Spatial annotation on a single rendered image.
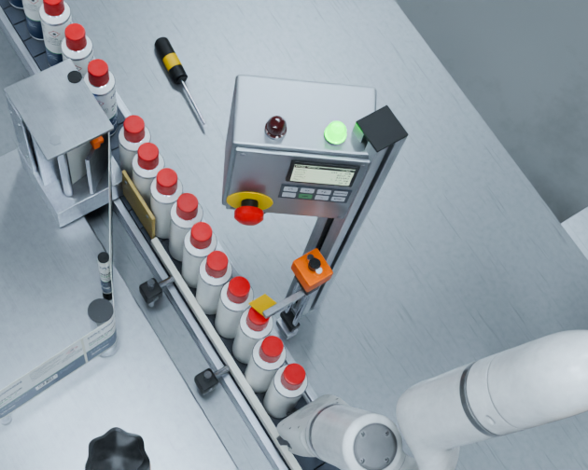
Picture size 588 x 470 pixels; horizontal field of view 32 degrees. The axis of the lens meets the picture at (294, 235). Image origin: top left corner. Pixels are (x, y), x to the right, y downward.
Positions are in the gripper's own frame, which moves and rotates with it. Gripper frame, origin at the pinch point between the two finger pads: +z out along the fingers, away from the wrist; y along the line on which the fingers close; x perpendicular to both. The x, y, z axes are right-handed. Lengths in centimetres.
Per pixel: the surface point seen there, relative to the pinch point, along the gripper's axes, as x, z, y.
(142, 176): -45.1, 6.0, 2.4
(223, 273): -26.2, -2.9, 0.2
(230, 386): -8.3, 9.9, 5.2
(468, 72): -32, 112, -119
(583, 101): -9, 103, -144
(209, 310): -20.8, 10.9, 2.0
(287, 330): -11.6, 8.8, -7.6
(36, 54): -74, 34, 3
